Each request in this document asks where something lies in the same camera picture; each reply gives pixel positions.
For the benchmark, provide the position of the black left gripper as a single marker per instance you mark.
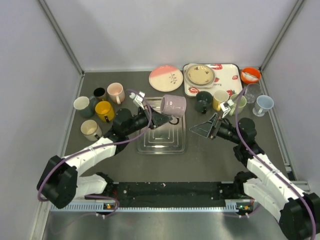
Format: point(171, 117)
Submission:
point(158, 118)

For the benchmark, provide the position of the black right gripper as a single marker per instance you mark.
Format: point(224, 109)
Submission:
point(207, 129)

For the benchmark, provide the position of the mauve purple mug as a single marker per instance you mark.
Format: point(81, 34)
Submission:
point(173, 107)

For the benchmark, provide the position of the dark grey green mug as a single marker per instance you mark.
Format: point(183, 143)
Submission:
point(204, 100)

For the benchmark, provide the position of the pale yellow mug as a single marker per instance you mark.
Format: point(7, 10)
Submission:
point(219, 97)

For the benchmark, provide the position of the light green mug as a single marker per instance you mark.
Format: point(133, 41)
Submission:
point(242, 103)

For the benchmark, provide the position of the pink white mug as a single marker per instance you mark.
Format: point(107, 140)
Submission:
point(116, 92)

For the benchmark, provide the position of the orange yellow mug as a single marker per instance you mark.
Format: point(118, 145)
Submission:
point(105, 111)

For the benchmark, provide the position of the dark brown patterned cup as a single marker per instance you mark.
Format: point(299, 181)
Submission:
point(100, 94)

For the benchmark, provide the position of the cream white mug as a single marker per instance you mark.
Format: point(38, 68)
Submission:
point(91, 130)

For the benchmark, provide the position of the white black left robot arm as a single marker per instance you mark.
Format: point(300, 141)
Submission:
point(61, 181)

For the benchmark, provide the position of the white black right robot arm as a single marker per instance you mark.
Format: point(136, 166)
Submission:
point(296, 211)

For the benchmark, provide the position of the steel mug tray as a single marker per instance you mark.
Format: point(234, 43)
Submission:
point(171, 138)

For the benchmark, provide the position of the teal mug white inside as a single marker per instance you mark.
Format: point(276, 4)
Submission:
point(85, 106)

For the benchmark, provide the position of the pink cream round plate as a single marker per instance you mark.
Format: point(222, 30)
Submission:
point(166, 78)

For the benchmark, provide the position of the beige floral bowl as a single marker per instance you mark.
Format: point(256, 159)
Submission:
point(200, 75)

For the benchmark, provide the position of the strawberry pattern square tray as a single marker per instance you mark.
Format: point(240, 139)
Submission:
point(227, 78)

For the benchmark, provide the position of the clear drinking glass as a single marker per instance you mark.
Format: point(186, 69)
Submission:
point(252, 92)

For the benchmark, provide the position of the light blue cup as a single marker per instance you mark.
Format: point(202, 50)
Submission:
point(263, 104)

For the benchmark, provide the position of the orange bowl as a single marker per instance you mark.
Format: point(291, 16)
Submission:
point(250, 75)

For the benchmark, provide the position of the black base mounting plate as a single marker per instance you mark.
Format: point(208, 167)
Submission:
point(171, 194)

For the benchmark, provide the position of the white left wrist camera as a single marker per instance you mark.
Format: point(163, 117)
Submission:
point(138, 98)

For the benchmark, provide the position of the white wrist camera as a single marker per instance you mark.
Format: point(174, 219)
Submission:
point(226, 107)
point(138, 98)

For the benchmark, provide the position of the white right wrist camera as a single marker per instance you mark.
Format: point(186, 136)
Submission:
point(226, 107)

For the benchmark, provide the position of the grey slotted cable duct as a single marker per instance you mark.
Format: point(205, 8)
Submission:
point(104, 207)

